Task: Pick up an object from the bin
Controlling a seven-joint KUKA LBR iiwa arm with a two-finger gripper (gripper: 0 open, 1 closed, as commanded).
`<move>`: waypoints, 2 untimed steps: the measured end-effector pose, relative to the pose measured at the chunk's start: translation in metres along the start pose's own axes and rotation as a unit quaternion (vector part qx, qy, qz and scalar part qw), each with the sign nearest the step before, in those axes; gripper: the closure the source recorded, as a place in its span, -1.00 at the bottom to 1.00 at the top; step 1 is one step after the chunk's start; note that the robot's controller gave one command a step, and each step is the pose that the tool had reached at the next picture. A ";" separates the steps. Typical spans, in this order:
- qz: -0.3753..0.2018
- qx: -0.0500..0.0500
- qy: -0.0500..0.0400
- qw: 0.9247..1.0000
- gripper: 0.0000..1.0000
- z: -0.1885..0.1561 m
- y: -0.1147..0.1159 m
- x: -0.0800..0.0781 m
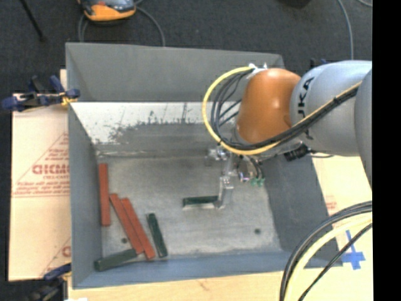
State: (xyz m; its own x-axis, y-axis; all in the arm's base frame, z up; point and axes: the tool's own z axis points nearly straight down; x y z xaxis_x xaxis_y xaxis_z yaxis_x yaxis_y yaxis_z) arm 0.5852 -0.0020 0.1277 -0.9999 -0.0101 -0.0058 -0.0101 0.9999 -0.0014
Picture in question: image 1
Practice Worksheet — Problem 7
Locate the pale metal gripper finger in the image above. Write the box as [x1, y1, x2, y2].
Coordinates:
[215, 185, 227, 211]
[220, 176, 235, 207]

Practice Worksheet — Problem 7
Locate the dark green flat block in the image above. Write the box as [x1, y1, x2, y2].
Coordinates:
[145, 213, 169, 259]
[93, 248, 139, 273]
[182, 195, 220, 209]

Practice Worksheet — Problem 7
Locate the grey metal bin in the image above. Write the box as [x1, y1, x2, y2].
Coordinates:
[65, 42, 343, 290]

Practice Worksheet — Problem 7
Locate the brown cardboard board red print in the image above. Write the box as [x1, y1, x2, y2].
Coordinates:
[7, 68, 373, 282]

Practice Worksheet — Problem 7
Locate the black cylinder on white bracket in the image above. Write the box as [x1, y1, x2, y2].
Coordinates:
[283, 145, 311, 163]

